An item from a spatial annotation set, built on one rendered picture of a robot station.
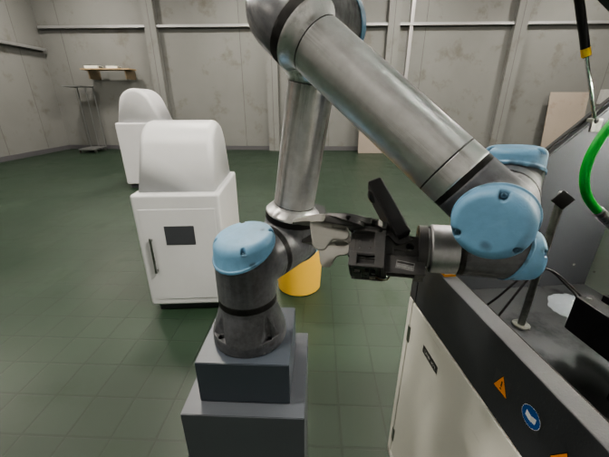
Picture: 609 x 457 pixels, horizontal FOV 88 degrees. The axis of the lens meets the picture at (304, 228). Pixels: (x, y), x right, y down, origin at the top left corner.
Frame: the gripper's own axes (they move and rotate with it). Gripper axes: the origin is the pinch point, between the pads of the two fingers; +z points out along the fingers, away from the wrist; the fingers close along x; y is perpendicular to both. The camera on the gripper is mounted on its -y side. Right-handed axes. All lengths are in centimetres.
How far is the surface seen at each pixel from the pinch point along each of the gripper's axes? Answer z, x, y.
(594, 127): -63, 24, -44
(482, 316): -34.1, 22.6, 6.8
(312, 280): 35, 175, -39
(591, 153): -43.7, -2.5, -14.5
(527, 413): -38.5, 17.8, 22.8
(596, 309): -55, 23, 3
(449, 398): -32, 44, 23
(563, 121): -467, 701, -693
